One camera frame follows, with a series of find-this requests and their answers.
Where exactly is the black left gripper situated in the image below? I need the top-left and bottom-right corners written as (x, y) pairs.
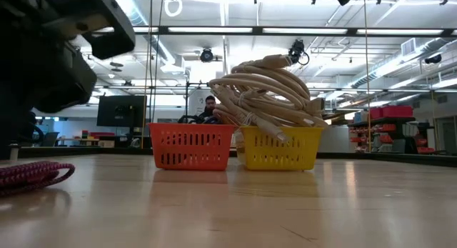
top-left (0, 0), bottom-right (136, 159)

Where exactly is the magenta braided cable coil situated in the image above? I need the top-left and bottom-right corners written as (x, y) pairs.
top-left (0, 161), bottom-right (76, 198)

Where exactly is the dark office chair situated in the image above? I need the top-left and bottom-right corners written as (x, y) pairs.
top-left (35, 132), bottom-right (60, 147)

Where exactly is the black monitor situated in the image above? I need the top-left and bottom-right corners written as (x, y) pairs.
top-left (96, 94), bottom-right (148, 138)

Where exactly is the storage shelf with bins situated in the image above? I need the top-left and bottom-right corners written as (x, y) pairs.
top-left (348, 115), bottom-right (446, 155)

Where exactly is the orange plastic basket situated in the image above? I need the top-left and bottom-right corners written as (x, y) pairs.
top-left (148, 122), bottom-right (236, 172)

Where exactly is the yellow plastic basket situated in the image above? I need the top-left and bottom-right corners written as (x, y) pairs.
top-left (236, 125), bottom-right (325, 172)

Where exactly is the person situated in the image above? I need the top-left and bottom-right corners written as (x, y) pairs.
top-left (198, 95), bottom-right (223, 125)

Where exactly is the black camera with cable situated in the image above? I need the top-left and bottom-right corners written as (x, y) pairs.
top-left (285, 39), bottom-right (311, 66)

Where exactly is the black frame crossbar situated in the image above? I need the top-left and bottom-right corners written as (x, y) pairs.
top-left (131, 25), bottom-right (457, 36)

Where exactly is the black hanging cable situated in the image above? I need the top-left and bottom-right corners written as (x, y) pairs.
top-left (151, 0), bottom-right (165, 124)

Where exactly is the round black overhead camera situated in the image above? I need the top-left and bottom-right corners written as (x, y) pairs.
top-left (199, 47), bottom-right (215, 64)

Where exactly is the white hanging ring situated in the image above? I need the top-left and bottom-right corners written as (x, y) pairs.
top-left (164, 0), bottom-right (184, 18)

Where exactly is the thin black background frame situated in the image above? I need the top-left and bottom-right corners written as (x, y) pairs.
top-left (184, 81), bottom-right (243, 133)

